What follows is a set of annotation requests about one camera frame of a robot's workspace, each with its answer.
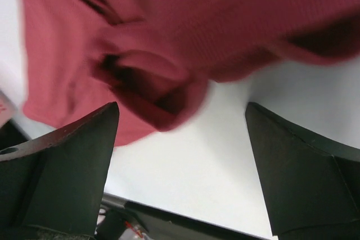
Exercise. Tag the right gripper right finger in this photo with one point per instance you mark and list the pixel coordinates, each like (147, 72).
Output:
(310, 183)

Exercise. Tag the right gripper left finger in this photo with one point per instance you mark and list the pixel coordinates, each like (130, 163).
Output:
(52, 186)

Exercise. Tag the pink tank top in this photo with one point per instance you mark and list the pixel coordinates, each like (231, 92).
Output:
(155, 58)

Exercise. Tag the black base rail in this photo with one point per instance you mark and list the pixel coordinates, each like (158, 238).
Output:
(123, 219)

